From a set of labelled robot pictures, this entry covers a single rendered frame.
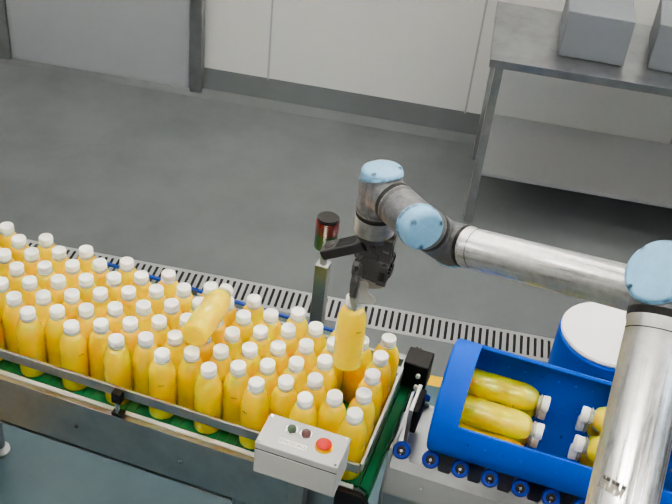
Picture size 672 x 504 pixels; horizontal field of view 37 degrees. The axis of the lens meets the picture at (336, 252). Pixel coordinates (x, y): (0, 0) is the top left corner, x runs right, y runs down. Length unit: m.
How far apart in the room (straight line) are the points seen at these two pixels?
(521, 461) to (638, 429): 0.79
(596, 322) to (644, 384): 1.29
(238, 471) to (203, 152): 3.04
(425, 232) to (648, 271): 0.52
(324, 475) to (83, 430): 0.75
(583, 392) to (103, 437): 1.25
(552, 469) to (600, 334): 0.62
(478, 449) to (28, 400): 1.19
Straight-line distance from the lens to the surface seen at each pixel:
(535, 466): 2.40
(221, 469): 2.61
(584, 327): 2.90
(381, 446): 2.62
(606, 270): 1.91
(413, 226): 1.99
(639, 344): 1.67
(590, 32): 4.74
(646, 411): 1.65
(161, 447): 2.65
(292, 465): 2.32
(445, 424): 2.37
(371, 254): 2.21
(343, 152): 5.49
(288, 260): 4.64
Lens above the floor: 2.81
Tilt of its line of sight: 37 degrees down
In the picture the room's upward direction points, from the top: 7 degrees clockwise
